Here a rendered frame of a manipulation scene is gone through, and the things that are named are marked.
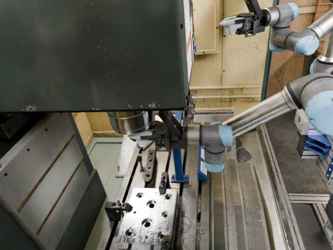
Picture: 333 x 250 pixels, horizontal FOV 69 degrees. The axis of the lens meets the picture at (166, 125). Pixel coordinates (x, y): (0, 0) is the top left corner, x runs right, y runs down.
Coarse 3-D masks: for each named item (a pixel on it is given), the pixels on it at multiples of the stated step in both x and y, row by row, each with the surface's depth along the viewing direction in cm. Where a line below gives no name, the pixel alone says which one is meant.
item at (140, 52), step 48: (0, 0) 56; (48, 0) 54; (96, 0) 53; (144, 0) 51; (0, 48) 63; (48, 48) 61; (96, 48) 59; (144, 48) 57; (0, 96) 72; (48, 96) 70; (96, 96) 67; (144, 96) 65
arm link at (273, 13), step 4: (264, 8) 101; (268, 8) 99; (272, 8) 99; (276, 8) 100; (272, 12) 99; (276, 12) 99; (272, 16) 99; (276, 16) 100; (272, 20) 100; (276, 20) 101; (268, 24) 101; (272, 24) 102
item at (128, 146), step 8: (200, 112) 197; (208, 112) 196; (216, 112) 195; (224, 112) 194; (232, 112) 193; (160, 120) 201; (200, 120) 196; (208, 120) 194; (216, 120) 193; (224, 120) 192; (128, 144) 195; (232, 144) 180; (120, 152) 192; (128, 152) 191; (232, 152) 177; (120, 160) 189; (128, 160) 188; (120, 168) 185; (120, 176) 182
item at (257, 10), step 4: (244, 0) 97; (248, 0) 94; (252, 0) 93; (256, 0) 94; (248, 4) 97; (252, 4) 94; (256, 4) 95; (248, 8) 99; (252, 8) 96; (256, 8) 96; (260, 8) 96; (256, 12) 97; (260, 12) 97; (260, 16) 98
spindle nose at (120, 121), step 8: (112, 112) 76; (120, 112) 75; (128, 112) 75; (136, 112) 75; (144, 112) 77; (152, 112) 81; (112, 120) 79; (120, 120) 77; (128, 120) 76; (136, 120) 77; (144, 120) 78; (152, 120) 82; (112, 128) 83; (120, 128) 79; (128, 128) 78; (136, 128) 79; (144, 128) 80
